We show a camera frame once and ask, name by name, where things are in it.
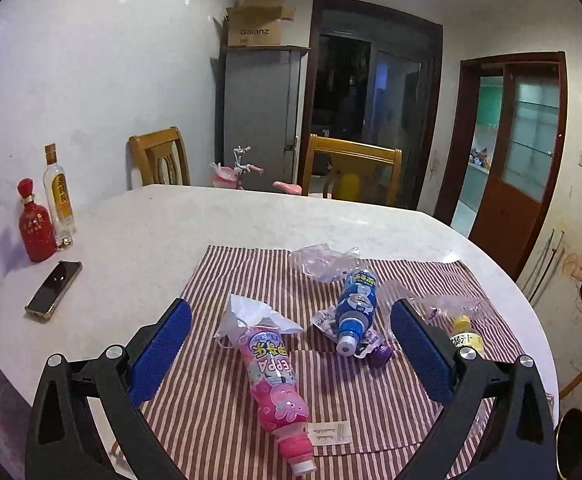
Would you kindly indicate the striped cloth placemat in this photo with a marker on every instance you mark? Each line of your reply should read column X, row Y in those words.
column 221, row 280

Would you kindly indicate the pink child bicycle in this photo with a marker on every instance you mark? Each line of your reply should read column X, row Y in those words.
column 226, row 177

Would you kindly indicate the yellow plastic object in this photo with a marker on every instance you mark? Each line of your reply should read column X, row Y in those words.
column 349, row 186

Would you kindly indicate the red ceramic liquor bottle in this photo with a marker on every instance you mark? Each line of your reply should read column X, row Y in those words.
column 36, row 230

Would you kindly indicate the purple capped drink pouch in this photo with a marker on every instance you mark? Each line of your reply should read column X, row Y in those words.
column 326, row 322

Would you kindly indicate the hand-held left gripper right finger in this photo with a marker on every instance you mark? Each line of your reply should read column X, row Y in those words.
column 421, row 355

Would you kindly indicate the clear plastic bottle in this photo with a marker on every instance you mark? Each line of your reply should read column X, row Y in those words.
column 451, row 305

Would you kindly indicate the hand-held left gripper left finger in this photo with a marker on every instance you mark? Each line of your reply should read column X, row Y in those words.
column 163, row 350

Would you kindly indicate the wooden chair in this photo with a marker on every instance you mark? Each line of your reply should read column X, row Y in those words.
column 356, row 152
column 158, row 157

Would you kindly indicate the white wrapper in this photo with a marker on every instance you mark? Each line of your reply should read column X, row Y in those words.
column 251, row 315

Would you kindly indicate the brown glazed wooden door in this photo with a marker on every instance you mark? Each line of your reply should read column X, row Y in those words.
column 511, row 210

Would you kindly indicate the open cardboard box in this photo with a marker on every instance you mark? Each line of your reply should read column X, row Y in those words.
column 253, row 32

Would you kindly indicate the blue plastic bottle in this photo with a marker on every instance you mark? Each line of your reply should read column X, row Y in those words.
column 356, row 305

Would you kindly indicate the thin metal rods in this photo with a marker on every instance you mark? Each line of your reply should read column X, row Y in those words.
column 546, row 260

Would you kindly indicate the large clear plastic bag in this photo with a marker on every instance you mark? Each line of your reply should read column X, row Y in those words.
column 321, row 262

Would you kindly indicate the black gold-rimmed trash bin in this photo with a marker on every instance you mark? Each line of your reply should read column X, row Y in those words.
column 573, row 440

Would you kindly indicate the clear glass liquor bottle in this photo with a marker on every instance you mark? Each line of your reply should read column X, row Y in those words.
column 61, row 200

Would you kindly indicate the black smartphone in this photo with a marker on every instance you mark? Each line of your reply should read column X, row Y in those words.
column 53, row 287

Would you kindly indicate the pink plastic bottle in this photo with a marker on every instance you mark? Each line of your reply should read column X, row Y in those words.
column 273, row 385

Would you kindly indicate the grey metal cabinet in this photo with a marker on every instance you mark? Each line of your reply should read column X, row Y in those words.
column 256, row 110

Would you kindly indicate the small yellow capped bottle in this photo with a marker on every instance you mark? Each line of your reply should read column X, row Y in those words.
column 466, row 337

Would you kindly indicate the dark wooden door frame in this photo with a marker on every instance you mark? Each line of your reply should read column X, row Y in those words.
column 321, row 2

